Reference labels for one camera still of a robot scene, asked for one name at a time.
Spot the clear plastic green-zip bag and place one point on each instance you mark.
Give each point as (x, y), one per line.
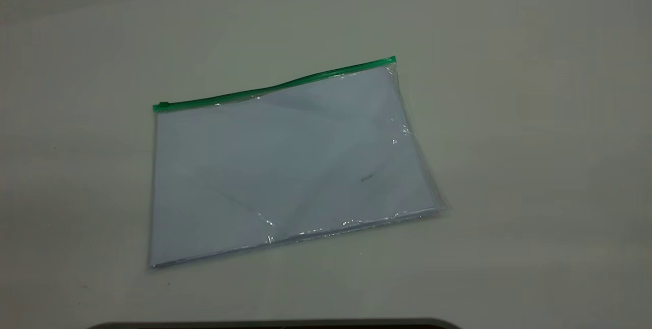
(285, 166)

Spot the green zipper slider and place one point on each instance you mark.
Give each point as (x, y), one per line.
(163, 106)

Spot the dark curved base rim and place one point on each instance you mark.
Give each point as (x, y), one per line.
(275, 325)

